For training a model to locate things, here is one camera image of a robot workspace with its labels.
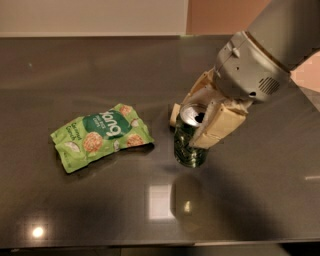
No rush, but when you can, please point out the beige sponge block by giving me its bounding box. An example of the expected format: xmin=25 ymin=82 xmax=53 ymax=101
xmin=169 ymin=103 xmax=181 ymax=127

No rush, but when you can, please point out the green snack bag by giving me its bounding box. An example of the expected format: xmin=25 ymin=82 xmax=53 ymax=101
xmin=51 ymin=104 xmax=154 ymax=173

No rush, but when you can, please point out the green soda can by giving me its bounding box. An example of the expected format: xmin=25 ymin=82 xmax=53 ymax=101
xmin=174 ymin=103 xmax=208 ymax=168

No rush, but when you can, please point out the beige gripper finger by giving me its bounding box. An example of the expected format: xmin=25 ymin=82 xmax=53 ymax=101
xmin=182 ymin=70 xmax=222 ymax=105
xmin=189 ymin=99 xmax=249 ymax=149

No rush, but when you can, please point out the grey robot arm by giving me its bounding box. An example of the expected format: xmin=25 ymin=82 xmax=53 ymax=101
xmin=182 ymin=0 xmax=320 ymax=149

